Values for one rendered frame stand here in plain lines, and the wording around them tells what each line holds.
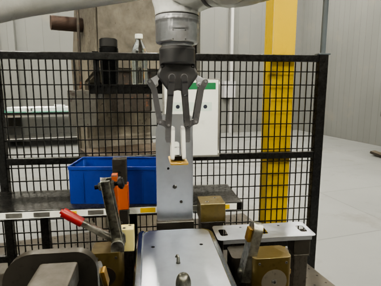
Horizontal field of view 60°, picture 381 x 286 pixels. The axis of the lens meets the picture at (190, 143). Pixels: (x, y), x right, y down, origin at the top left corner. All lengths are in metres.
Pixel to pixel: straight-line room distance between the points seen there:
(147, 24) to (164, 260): 2.25
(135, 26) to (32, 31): 7.22
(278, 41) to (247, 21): 9.66
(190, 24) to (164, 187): 0.55
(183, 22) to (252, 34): 10.43
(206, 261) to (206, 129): 0.61
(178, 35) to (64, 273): 0.46
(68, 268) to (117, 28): 2.41
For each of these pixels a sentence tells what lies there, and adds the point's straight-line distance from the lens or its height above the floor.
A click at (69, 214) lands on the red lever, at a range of 0.80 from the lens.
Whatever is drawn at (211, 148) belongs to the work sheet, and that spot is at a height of 1.18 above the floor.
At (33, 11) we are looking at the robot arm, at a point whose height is 1.51.
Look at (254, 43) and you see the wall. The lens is 11.10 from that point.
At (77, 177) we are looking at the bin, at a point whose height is 1.12.
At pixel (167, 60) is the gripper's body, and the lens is 0.68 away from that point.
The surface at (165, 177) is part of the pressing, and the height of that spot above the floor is 1.14.
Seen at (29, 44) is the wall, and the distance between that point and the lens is 9.86.
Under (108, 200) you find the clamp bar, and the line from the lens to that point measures 0.77.
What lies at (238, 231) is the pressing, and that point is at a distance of 1.02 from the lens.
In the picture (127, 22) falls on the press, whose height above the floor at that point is 1.92.
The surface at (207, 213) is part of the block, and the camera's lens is 1.06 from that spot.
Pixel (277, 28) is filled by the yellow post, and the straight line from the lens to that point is 1.43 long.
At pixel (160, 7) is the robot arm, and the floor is 1.57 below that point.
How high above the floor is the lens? 1.42
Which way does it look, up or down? 9 degrees down
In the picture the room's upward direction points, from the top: straight up
